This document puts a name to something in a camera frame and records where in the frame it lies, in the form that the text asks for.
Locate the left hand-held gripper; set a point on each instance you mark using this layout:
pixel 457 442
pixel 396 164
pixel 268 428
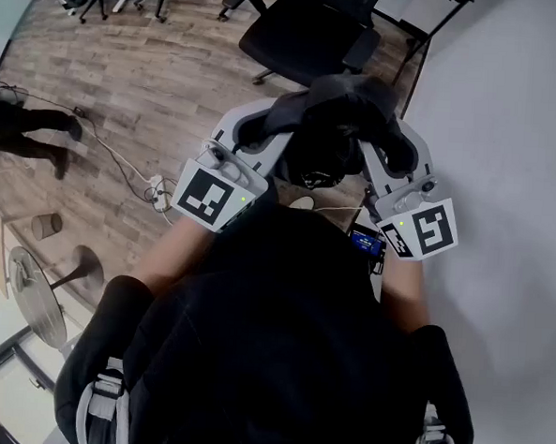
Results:
pixel 199 197

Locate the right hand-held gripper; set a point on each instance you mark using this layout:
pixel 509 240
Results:
pixel 430 228

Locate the black office chair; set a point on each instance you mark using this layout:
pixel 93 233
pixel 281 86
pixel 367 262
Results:
pixel 299 34

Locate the person's left forearm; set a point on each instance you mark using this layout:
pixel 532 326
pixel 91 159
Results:
pixel 172 257

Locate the person's right forearm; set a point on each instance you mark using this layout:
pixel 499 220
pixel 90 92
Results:
pixel 405 294

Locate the black device with blue screen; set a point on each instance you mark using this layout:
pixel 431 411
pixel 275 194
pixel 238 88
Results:
pixel 366 243

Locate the white power strip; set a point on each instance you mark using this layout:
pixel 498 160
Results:
pixel 155 187

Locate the whiteboard on black stand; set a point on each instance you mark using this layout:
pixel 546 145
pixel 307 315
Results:
pixel 413 9

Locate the person's black shirt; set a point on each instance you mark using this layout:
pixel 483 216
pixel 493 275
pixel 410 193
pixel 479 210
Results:
pixel 276 333

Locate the mesh waste basket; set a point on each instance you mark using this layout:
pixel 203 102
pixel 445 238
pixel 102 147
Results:
pixel 46 225

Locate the standing fan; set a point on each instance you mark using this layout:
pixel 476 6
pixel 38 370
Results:
pixel 43 300

